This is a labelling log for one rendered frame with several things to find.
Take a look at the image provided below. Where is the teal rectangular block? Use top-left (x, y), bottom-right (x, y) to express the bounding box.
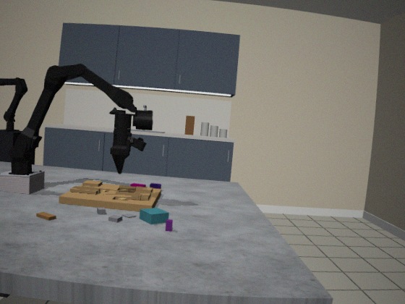
top-left (139, 208), bottom-right (169, 224)

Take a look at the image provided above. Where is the small brown flat block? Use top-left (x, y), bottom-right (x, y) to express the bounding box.
top-left (36, 212), bottom-right (56, 221)

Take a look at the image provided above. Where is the tan wooden puzzle board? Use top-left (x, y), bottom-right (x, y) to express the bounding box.
top-left (59, 180), bottom-right (161, 212)

